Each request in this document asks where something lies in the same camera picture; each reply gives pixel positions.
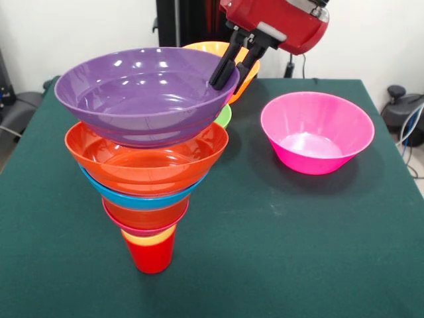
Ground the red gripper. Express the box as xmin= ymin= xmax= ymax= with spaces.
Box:
xmin=209 ymin=0 xmax=331 ymax=93

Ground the purple bowl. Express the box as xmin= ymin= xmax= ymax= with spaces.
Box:
xmin=54 ymin=47 xmax=240 ymax=148

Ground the large red-orange bowl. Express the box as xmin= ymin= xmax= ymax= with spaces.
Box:
xmin=64 ymin=121 xmax=229 ymax=197

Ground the blue bowl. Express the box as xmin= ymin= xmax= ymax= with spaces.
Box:
xmin=78 ymin=164 xmax=207 ymax=211

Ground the small orange bowl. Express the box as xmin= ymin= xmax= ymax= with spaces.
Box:
xmin=103 ymin=196 xmax=190 ymax=231

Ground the small crimson bowl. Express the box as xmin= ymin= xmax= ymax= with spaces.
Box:
xmin=102 ymin=202 xmax=185 ymax=238

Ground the stack of yellow cups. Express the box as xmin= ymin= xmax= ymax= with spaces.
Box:
xmin=121 ymin=223 xmax=178 ymax=248

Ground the red cup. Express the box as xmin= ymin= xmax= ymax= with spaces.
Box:
xmin=124 ymin=232 xmax=177 ymax=275

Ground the large light orange bowl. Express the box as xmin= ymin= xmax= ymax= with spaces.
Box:
xmin=184 ymin=41 xmax=261 ymax=105

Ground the green bowl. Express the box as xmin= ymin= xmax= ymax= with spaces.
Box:
xmin=213 ymin=103 xmax=233 ymax=129

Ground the large magenta bowl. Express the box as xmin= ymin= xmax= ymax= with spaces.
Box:
xmin=260 ymin=91 xmax=376 ymax=176

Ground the dark green table cloth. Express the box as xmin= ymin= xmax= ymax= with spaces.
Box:
xmin=0 ymin=75 xmax=424 ymax=318

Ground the black chair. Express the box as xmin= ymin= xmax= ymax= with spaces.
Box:
xmin=0 ymin=50 xmax=54 ymax=140

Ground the black wall cable with plug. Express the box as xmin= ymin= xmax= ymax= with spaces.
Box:
xmin=284 ymin=52 xmax=307 ymax=79

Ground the black device with cables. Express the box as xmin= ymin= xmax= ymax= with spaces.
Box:
xmin=381 ymin=85 xmax=424 ymax=148

